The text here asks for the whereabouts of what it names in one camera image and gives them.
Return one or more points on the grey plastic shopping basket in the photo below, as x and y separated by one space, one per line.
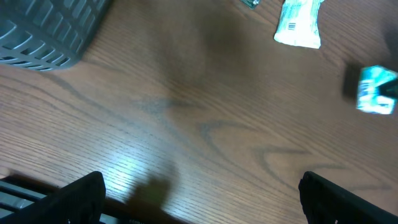
45 35

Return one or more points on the green tissue pack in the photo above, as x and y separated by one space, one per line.
368 98

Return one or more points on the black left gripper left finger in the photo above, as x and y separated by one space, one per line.
68 202

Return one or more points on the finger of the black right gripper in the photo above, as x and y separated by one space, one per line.
389 89

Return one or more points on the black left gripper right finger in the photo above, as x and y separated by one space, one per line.
324 202

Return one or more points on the light green wipes pack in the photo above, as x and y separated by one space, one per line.
298 24

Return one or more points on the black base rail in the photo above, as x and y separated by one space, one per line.
18 196

